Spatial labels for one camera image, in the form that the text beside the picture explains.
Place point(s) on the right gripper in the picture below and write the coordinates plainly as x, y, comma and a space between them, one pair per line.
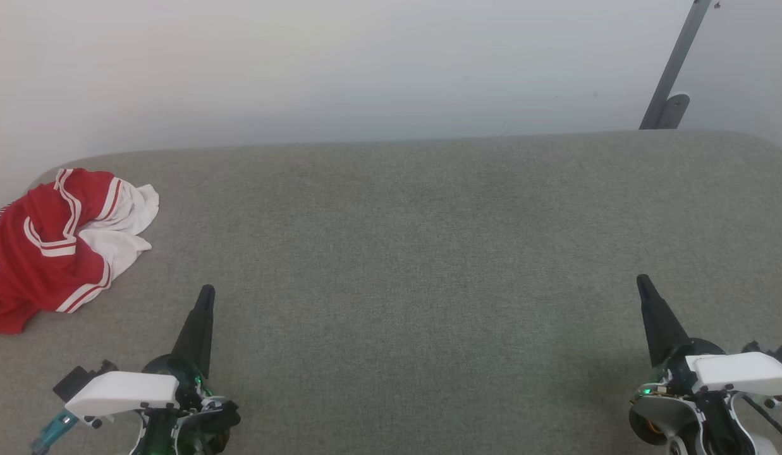
713, 423

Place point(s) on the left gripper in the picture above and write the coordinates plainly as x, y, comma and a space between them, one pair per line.
188, 417

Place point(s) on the red white basketball jersey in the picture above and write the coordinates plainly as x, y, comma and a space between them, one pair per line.
43, 265

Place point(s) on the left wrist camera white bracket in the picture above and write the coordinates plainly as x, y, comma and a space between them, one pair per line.
122, 392

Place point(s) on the grey metal bracket pole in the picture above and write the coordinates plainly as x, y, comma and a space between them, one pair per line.
676, 63

